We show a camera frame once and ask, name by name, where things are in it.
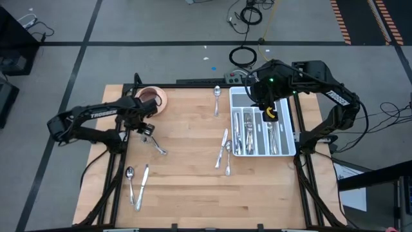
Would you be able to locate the pink round plate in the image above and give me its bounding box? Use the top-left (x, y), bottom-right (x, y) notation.
top-left (134, 86), bottom-right (169, 116)

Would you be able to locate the white paper sheet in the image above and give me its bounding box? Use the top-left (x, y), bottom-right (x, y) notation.
top-left (333, 162), bottom-right (368, 213)

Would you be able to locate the black orange-striped floor mat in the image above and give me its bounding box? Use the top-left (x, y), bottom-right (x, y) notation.
top-left (329, 0), bottom-right (412, 46)

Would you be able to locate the black box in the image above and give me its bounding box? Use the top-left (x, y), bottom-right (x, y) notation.
top-left (0, 79), bottom-right (20, 130)

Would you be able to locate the yellow cable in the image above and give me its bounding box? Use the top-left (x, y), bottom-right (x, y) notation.
top-left (256, 0), bottom-right (280, 63)

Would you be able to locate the black flat bar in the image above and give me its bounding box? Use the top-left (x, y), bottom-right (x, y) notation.
top-left (175, 78), bottom-right (226, 86)

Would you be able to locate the white plastic cutlery tray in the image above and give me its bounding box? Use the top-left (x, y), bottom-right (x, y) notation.
top-left (229, 84), bottom-right (299, 157)

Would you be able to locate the thin black cable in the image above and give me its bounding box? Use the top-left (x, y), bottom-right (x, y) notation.
top-left (30, 20), bottom-right (55, 43)
top-left (226, 0), bottom-right (258, 46)

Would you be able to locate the coiled black cable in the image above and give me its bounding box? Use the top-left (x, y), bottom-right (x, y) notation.
top-left (229, 46), bottom-right (258, 69)
top-left (239, 5), bottom-right (263, 26)

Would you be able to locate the grey power strip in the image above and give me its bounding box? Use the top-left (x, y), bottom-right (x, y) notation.
top-left (223, 72), bottom-right (248, 84)

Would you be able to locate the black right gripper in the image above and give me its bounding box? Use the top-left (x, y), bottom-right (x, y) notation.
top-left (252, 80), bottom-right (286, 123)

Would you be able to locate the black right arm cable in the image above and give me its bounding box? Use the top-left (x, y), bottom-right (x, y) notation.
top-left (243, 73), bottom-right (259, 106)

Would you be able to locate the black cabinet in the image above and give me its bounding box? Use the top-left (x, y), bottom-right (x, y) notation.
top-left (0, 5), bottom-right (41, 77)

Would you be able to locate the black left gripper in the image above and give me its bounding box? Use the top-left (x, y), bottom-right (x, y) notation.
top-left (123, 95), bottom-right (159, 137)

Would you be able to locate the black cable bundle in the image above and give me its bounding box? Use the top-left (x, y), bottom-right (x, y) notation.
top-left (379, 101), bottom-right (412, 133)

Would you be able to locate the white cable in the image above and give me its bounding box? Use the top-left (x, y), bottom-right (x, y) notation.
top-left (15, 13), bottom-right (39, 28)

